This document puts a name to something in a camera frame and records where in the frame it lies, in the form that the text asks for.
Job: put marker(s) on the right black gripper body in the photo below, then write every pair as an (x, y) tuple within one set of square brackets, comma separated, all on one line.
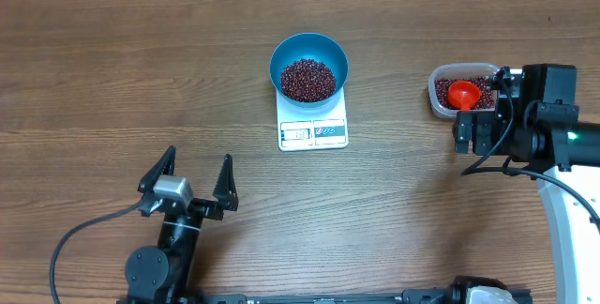
[(487, 134)]

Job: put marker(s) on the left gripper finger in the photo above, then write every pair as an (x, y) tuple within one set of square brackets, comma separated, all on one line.
[(225, 190), (164, 166)]

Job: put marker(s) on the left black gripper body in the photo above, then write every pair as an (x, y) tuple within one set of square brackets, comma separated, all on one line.
[(207, 210)]

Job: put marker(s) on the red scoop with blue handle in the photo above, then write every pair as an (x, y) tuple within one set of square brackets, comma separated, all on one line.
[(463, 95)]

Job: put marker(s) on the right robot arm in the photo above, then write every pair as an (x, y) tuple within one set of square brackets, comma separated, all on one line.
[(535, 126)]

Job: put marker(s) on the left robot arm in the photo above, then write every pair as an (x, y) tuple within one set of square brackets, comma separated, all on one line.
[(159, 273)]

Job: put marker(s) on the white digital kitchen scale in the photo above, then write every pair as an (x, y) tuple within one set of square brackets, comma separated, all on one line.
[(312, 126)]

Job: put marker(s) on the red beans in bowl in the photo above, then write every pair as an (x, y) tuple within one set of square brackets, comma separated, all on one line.
[(308, 80)]

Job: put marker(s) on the blue bowl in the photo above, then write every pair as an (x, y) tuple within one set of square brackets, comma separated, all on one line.
[(315, 46)]

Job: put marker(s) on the clear plastic container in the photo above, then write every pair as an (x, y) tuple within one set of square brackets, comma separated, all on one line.
[(456, 71)]

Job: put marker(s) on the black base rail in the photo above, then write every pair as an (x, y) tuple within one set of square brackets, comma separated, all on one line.
[(463, 290)]

